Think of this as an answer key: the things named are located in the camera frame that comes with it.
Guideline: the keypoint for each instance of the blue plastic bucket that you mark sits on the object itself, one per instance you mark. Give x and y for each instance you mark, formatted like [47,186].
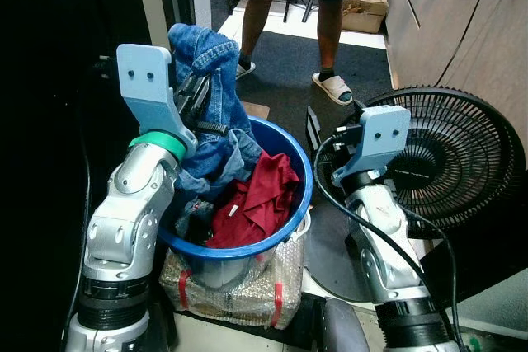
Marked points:
[289,220]

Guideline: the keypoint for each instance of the bubble-wrapped box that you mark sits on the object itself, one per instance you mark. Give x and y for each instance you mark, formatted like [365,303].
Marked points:
[247,294]

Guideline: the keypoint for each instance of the brown cardboard box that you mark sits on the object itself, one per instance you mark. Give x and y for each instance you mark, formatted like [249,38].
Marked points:
[365,7]

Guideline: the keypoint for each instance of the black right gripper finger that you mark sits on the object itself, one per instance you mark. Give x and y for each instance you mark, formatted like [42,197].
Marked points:
[314,129]

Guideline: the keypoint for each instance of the black floor fan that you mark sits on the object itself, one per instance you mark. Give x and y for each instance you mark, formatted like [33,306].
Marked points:
[462,154]

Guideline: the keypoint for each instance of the red garment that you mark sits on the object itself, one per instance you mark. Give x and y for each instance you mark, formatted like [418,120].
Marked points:
[256,204]

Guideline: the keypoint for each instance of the brown wooden board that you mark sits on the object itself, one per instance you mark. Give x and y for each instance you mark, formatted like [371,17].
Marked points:
[257,111]

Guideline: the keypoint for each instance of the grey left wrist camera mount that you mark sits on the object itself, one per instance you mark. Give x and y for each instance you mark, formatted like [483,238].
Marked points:
[148,88]

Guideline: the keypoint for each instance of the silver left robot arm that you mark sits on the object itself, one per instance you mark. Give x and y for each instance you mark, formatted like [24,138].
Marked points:
[124,228]

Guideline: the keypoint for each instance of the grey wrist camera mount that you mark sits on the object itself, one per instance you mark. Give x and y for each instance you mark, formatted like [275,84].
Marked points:
[148,88]
[379,142]

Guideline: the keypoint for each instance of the person in red shirt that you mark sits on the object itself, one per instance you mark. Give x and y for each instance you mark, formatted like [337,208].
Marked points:
[330,6]

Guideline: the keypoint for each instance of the blue denim jeans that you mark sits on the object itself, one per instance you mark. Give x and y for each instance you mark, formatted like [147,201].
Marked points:
[219,63]

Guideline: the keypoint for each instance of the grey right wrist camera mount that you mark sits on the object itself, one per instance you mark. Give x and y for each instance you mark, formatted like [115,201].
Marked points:
[379,142]

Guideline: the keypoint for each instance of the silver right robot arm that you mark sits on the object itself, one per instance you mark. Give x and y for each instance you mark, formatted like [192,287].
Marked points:
[388,245]

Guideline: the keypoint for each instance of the wood cabinet with black counter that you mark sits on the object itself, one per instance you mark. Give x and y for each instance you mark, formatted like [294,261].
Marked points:
[462,30]

